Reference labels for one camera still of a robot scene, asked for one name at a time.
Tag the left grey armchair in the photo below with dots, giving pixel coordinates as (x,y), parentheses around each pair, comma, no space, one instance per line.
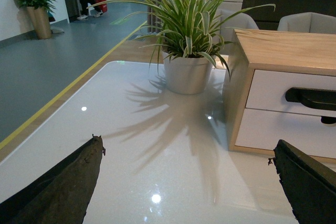
(241,20)

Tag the dark reception counter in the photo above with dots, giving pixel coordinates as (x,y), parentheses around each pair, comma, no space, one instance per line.
(267,13)

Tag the grey armchair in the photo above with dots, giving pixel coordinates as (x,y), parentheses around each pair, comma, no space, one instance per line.
(241,20)
(308,22)

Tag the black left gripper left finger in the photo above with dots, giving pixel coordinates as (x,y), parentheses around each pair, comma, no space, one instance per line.
(63,193)

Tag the spider plant in white pot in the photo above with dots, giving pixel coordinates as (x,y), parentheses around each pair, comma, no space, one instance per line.
(187,40)

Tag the red bag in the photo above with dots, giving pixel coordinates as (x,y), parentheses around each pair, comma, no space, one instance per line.
(103,7)

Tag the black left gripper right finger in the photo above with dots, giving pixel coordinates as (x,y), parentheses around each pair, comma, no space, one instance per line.
(308,184)

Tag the green plant in gold planter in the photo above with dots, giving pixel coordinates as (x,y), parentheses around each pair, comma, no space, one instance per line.
(38,13)

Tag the light wooden drawer cabinet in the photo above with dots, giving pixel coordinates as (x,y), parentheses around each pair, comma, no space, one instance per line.
(275,51)

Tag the right grey armchair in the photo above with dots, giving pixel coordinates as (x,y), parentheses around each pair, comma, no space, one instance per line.
(308,22)

